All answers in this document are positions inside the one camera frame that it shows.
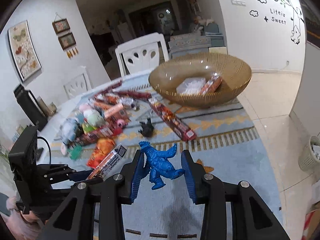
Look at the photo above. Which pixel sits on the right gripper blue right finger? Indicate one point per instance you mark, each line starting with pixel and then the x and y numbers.
pixel 188 165

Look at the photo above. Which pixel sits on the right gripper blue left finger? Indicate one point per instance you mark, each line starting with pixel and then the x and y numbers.
pixel 139 171

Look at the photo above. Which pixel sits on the blue monster figurine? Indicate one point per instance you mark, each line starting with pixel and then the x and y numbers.
pixel 158 165

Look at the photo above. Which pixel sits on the long naruto pen box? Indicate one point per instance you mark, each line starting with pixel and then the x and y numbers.
pixel 182 130

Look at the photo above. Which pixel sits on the orange snack packet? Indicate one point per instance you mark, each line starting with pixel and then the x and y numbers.
pixel 103 147

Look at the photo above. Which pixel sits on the black monster figurine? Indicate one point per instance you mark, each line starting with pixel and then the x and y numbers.
pixel 147 128

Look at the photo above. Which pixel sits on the green star toy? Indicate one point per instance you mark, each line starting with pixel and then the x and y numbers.
pixel 75 152

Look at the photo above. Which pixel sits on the red short box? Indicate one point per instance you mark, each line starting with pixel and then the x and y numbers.
pixel 93 136

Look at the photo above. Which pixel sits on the pale green plush ball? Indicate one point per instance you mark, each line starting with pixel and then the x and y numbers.
pixel 94 119

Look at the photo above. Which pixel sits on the clear floss pick box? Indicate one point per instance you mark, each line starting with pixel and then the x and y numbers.
pixel 191 85

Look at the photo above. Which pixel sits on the orange white long box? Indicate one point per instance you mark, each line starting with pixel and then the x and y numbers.
pixel 211 85

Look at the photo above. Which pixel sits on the pink plush toy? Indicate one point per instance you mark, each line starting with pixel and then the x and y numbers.
pixel 85 107

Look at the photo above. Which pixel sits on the blue grey plush toy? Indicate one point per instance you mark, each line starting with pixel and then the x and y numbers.
pixel 69 130

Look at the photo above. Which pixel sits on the left hand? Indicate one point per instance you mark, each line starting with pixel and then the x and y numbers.
pixel 21 226

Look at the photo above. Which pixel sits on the patterned blue table mat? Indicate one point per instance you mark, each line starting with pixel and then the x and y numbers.
pixel 227 146

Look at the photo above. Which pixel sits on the naruto white blue long box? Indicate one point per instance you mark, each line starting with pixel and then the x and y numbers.
pixel 107 165

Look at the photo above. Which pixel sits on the pink flamingo toy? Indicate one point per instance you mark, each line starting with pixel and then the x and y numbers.
pixel 120 125

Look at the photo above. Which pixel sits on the orange pink small carton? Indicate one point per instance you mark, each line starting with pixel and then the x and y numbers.
pixel 113 110

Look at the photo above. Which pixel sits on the black thermos flask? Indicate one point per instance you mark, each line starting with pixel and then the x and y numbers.
pixel 30 106

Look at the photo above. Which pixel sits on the glass cup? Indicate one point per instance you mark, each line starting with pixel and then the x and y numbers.
pixel 52 108

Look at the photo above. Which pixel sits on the dark red long box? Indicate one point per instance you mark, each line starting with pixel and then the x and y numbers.
pixel 134 94

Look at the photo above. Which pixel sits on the amber ribbed glass bowl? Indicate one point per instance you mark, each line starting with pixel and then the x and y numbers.
pixel 235 74

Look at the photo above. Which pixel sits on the far dark red box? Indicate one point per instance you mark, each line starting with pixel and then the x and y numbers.
pixel 110 88

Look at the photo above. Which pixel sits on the white dining chair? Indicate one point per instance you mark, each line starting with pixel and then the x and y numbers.
pixel 141 53

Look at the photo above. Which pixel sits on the white woven waste basket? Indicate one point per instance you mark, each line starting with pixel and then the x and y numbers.
pixel 309 157

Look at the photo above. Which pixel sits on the lower small framed picture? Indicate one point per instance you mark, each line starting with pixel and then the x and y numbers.
pixel 66 41

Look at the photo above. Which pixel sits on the small framed picture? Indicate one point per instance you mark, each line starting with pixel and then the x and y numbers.
pixel 66 41
pixel 61 26

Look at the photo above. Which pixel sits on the upper small framed picture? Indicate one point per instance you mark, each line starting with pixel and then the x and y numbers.
pixel 61 26

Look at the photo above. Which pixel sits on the butterfly wall painting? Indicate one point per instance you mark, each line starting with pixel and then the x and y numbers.
pixel 23 52

